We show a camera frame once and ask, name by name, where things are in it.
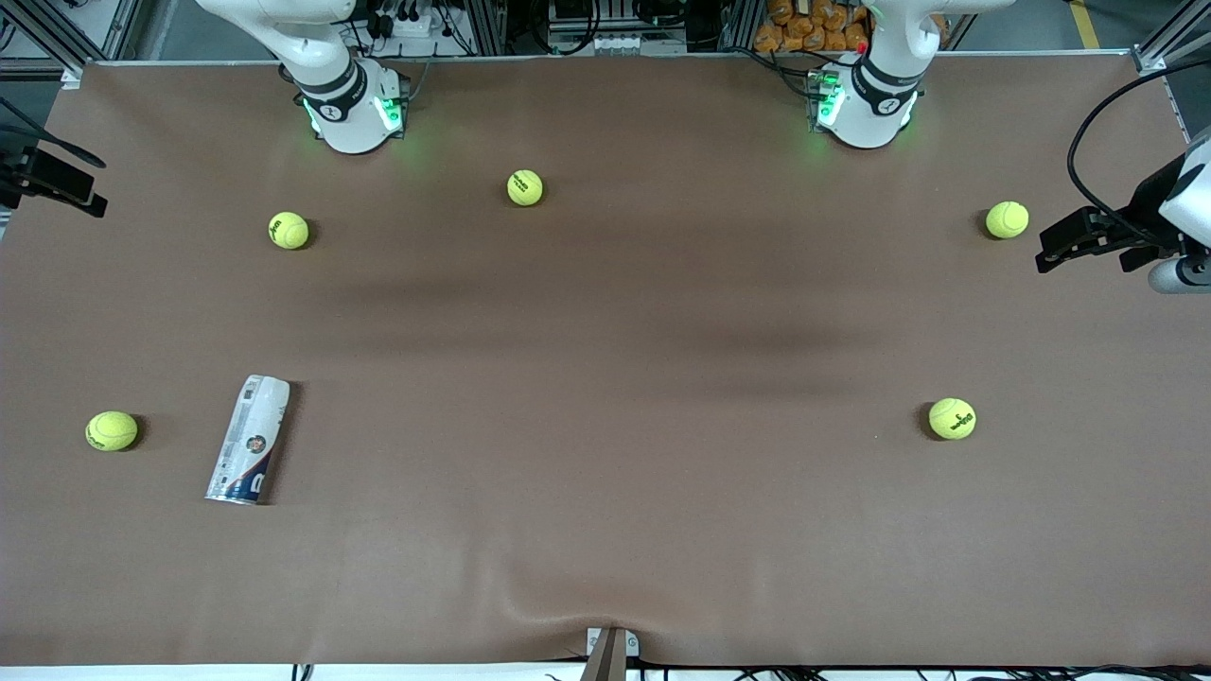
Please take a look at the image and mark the white blue tennis ball can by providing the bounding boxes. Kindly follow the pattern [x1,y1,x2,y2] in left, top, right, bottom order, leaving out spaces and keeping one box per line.
[205,375,291,505]

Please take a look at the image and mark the orange packed bags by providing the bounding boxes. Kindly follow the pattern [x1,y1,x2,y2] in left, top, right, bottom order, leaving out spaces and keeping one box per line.
[754,0,871,54]

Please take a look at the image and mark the white power strip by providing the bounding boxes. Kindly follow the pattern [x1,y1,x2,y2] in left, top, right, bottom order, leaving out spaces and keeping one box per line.
[377,8,436,39]

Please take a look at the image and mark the white terminal strip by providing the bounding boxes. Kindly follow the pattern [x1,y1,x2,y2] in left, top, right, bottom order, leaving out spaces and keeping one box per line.
[549,33,689,55]

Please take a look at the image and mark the brown table mat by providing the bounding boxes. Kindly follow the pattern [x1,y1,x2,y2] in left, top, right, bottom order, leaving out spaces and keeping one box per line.
[0,52,1211,669]

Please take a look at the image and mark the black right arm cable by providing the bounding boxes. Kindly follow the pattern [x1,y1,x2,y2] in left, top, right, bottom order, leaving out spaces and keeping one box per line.
[0,99,107,169]

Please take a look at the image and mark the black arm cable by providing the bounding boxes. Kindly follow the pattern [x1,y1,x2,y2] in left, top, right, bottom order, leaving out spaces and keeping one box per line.
[0,99,107,169]
[1067,59,1211,242]

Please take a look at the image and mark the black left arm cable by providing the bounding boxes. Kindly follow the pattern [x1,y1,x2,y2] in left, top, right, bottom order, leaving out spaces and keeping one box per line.
[1067,59,1211,242]

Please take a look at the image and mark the aluminium frame profile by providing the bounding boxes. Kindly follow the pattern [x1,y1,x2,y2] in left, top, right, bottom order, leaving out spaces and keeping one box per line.
[0,0,143,86]
[1131,0,1211,75]
[721,0,758,53]
[470,0,507,56]

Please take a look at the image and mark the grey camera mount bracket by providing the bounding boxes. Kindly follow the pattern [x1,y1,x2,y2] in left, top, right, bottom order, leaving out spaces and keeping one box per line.
[585,626,641,681]

